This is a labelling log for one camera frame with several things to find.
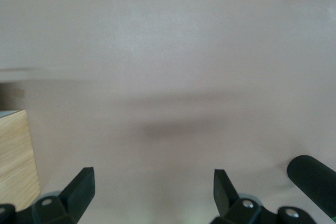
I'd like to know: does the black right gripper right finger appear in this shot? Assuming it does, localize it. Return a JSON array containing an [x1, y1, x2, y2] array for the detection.
[[209, 169, 263, 224]]

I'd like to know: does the light wooden drawer cabinet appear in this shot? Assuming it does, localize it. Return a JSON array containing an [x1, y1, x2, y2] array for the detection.
[[0, 110, 41, 212]]

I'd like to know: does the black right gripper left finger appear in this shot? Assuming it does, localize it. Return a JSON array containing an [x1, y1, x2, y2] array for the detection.
[[31, 167, 95, 224]]

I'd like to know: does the black ribbed cylinder vase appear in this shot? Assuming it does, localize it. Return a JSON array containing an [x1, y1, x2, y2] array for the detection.
[[286, 155, 336, 221]]

